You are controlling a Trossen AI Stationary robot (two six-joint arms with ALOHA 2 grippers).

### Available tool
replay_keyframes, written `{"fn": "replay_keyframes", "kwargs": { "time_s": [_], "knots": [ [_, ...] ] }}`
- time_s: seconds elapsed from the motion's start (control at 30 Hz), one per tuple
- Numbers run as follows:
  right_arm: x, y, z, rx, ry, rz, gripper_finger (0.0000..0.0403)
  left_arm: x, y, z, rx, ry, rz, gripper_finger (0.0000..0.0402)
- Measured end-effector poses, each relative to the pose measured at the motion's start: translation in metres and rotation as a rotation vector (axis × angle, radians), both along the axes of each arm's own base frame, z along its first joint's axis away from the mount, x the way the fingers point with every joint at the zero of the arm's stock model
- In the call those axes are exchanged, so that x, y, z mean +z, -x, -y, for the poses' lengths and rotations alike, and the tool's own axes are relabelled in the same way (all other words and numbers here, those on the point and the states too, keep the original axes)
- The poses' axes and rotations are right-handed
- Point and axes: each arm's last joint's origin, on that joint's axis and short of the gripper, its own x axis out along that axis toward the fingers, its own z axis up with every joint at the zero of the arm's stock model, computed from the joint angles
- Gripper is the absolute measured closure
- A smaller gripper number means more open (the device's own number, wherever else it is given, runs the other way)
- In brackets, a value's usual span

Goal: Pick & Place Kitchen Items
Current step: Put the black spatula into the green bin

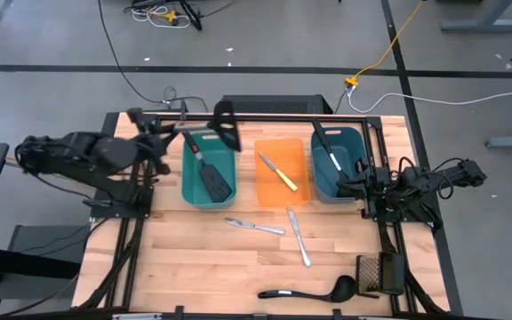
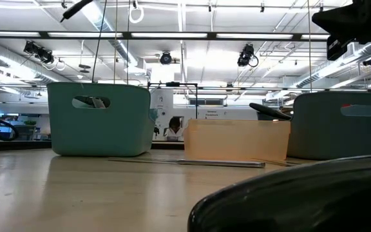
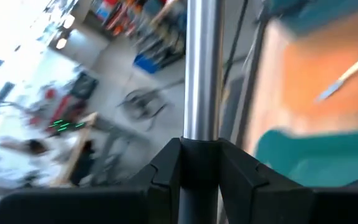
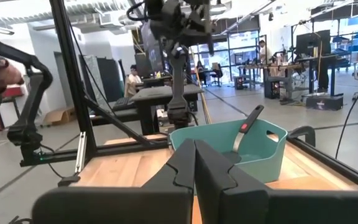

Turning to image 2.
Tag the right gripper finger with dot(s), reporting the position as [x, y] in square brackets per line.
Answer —
[340, 21]

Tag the metal ruler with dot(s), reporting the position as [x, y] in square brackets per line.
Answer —
[230, 163]

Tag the black rounded kitchen utensil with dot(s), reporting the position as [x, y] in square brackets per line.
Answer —
[301, 199]

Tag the grey-blue plastic bin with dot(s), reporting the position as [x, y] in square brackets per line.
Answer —
[333, 138]

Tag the wooden box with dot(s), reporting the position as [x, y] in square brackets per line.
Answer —
[237, 138]

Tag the white paper sheet with number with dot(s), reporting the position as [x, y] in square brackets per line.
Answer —
[161, 101]

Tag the person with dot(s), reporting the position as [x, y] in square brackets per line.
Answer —
[174, 132]

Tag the teal plastic bin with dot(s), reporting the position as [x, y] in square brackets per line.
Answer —
[101, 135]

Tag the black workbench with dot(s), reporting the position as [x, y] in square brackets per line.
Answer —
[18, 144]

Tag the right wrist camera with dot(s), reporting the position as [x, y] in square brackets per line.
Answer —
[336, 48]

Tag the black dome ceiling camera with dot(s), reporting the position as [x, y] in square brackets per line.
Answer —
[370, 61]

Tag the black frame bar with lights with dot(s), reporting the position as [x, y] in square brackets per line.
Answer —
[211, 35]

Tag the round black hanging camera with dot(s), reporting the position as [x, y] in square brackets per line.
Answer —
[165, 58]

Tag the thin black metal frame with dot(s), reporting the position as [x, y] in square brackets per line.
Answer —
[172, 84]

